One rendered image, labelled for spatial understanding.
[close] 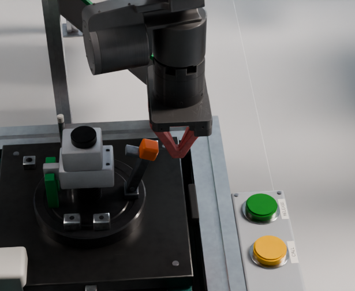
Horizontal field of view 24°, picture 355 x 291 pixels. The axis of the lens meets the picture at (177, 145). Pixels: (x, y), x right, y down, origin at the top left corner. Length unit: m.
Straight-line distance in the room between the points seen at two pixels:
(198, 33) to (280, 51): 0.63
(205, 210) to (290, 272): 0.14
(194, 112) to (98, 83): 0.52
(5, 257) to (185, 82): 0.30
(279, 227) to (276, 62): 0.47
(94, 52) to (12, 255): 0.28
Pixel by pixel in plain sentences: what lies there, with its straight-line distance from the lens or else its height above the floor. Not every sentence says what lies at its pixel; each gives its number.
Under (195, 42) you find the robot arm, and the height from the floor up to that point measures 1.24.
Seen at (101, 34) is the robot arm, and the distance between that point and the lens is 0.85.
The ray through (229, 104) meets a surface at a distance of 1.37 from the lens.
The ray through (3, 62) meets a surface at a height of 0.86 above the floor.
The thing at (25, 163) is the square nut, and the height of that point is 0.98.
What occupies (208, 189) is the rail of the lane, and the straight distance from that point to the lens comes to 1.10.
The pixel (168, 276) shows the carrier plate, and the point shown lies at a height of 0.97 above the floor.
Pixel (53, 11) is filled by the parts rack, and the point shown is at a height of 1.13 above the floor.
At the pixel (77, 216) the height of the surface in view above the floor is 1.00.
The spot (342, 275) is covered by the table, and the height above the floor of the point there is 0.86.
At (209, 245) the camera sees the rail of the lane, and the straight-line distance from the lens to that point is 1.03.
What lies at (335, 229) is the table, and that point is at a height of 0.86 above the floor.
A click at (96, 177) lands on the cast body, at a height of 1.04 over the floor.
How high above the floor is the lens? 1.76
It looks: 44 degrees down
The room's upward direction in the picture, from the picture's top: straight up
